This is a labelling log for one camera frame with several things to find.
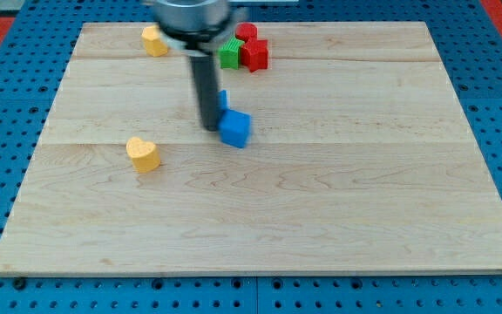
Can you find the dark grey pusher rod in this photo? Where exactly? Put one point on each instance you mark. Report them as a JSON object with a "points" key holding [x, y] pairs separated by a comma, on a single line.
{"points": [[206, 85]]}

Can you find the silver cylindrical robot end effector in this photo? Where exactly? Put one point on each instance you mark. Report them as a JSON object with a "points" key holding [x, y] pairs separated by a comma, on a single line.
{"points": [[196, 27]]}

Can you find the blue triangle block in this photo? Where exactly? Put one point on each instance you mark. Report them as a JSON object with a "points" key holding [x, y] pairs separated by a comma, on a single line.
{"points": [[223, 100]]}

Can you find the blue cube block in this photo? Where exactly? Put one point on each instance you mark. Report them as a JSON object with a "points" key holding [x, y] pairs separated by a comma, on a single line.
{"points": [[235, 128]]}

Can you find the light wooden board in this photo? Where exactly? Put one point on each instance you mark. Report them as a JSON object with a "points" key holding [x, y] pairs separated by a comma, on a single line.
{"points": [[360, 162]]}

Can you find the green star block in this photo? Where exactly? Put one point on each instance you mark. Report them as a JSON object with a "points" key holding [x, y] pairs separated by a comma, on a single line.
{"points": [[229, 53]]}

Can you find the yellow pentagon block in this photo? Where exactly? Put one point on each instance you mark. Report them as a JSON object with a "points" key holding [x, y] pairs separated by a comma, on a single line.
{"points": [[152, 41]]}

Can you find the red star block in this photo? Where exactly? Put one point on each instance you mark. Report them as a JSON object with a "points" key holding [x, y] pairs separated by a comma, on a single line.
{"points": [[254, 54]]}

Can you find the red cylinder block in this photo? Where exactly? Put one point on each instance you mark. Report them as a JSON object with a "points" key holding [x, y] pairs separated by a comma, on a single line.
{"points": [[246, 31]]}

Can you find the yellow heart block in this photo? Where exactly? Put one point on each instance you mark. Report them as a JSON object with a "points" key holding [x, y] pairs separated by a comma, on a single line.
{"points": [[144, 155]]}

